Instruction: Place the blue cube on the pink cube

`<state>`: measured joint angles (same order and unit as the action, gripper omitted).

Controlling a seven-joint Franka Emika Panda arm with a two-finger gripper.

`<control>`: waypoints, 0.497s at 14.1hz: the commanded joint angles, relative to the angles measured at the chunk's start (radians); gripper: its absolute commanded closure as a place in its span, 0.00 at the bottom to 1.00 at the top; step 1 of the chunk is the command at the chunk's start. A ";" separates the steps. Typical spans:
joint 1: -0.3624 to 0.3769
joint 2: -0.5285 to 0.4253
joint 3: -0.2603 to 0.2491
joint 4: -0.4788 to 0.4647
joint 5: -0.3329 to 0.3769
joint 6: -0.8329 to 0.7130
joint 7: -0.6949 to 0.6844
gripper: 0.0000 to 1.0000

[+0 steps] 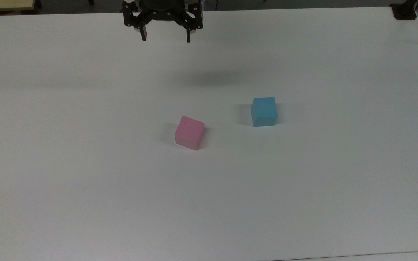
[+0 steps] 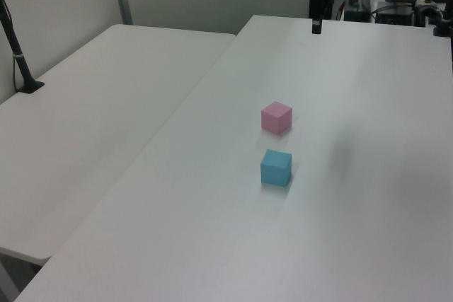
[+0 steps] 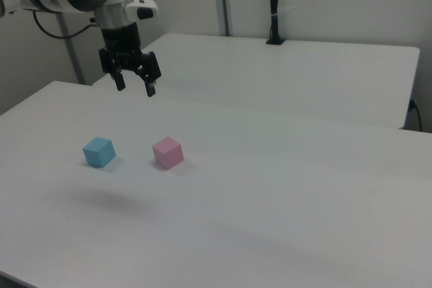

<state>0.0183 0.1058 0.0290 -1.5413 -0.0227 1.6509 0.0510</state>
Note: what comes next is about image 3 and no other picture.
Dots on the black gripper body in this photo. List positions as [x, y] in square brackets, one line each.
[121, 40]

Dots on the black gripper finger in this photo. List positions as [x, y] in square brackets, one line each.
[116, 72]
[151, 68]

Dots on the blue cube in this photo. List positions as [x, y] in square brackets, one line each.
[98, 153]

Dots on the pink cube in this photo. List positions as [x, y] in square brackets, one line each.
[167, 153]

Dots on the white side table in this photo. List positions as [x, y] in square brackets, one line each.
[270, 75]

